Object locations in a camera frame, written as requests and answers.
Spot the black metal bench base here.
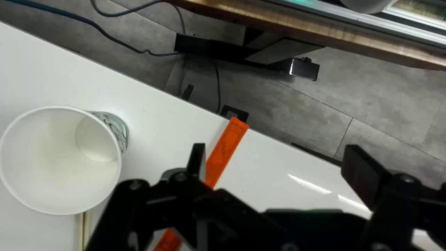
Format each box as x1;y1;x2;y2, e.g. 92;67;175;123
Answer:
174;28;320;81

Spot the white paper cup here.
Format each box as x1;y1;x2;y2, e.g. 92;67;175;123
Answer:
0;106;129;215

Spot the black floor socket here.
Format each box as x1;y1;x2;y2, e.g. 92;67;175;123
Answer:
220;105;249;123

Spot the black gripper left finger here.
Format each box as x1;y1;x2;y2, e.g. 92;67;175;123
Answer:
186;142;206;180

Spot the wooden bench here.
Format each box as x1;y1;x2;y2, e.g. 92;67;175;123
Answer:
168;0;446;70

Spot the orange tape strip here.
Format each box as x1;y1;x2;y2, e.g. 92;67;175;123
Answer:
154;117;248;251

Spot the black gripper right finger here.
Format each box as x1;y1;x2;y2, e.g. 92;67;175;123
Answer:
341;145;391;209

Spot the black cable on floor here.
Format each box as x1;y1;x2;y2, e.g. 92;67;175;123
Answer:
8;0;223;114

